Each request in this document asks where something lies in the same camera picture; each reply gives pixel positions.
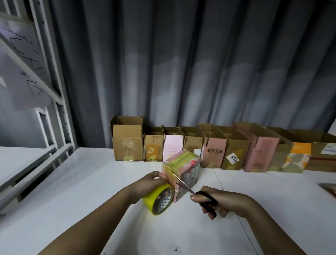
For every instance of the person's left hand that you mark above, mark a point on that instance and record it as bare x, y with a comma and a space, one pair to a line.
147, 185

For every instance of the person's right hand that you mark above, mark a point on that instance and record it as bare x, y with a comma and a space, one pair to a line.
231, 202

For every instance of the yellow tape roll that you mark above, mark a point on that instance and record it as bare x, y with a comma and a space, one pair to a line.
152, 197

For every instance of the black scissors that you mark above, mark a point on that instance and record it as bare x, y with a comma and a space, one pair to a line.
209, 199

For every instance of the taped brown cardboard box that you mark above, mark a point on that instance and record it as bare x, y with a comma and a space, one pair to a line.
153, 147

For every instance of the pink green printed cardboard box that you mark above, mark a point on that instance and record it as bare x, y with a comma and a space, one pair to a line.
181, 163

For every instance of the pink and yellow printed box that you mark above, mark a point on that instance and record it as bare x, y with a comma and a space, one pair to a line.
172, 144

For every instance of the brown box with barcode label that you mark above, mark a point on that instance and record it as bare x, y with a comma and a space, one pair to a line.
127, 139

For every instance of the pink lettered cardboard box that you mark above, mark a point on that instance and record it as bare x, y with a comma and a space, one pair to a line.
260, 152
214, 152

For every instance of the brown box with white label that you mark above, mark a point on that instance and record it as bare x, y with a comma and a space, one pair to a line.
193, 141

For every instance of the orange and white carton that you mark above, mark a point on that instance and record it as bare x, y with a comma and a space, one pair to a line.
296, 157

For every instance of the person's right forearm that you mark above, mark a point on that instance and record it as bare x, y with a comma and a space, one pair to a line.
275, 234

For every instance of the person's left forearm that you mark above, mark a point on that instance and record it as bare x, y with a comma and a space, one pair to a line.
89, 226

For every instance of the handwritten paper sheet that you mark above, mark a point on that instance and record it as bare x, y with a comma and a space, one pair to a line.
23, 92
23, 50

